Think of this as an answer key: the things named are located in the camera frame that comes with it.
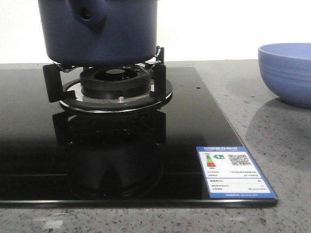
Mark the blue white energy label sticker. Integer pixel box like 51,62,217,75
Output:
196,147,276,199

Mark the dark blue pot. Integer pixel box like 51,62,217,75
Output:
38,0,157,67

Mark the black glass gas cooktop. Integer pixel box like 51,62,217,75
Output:
0,67,277,208

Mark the black pan support grate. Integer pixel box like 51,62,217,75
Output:
43,47,173,115

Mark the light blue ribbed bowl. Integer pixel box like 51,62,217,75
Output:
258,43,311,109

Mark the black round burner head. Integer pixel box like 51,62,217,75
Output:
80,67,151,100

